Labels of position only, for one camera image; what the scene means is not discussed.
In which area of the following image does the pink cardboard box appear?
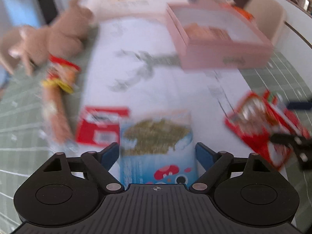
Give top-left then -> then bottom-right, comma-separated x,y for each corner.
166,1 -> 273,71

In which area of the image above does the beige chair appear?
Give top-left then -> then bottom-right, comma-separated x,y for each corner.
244,0 -> 287,45

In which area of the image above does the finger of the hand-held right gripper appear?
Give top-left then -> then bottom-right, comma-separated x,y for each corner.
286,100 -> 312,110
269,133 -> 312,170

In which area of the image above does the white drawn paper sheet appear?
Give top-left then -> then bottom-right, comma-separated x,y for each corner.
49,15 -> 296,225

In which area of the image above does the red white snack packet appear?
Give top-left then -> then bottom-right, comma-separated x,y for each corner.
75,106 -> 129,148

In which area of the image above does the blue snack packet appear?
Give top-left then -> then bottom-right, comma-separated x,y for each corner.
118,111 -> 199,186

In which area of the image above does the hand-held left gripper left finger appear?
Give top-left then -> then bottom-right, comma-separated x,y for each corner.
41,142 -> 125,193

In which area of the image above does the red triangular snack packet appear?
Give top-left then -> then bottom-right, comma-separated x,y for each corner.
224,90 -> 312,171

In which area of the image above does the green checkered tablecloth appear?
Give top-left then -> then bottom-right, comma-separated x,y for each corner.
0,17 -> 312,234

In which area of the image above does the sausage snack packet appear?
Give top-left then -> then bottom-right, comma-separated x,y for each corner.
40,54 -> 81,149

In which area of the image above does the brown plush toy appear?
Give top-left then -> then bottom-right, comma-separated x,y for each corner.
0,0 -> 95,76

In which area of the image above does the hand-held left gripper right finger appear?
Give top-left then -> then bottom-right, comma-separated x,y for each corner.
190,142 -> 273,193

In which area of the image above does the orange plastic bag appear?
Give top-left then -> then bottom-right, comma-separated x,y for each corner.
221,0 -> 255,22

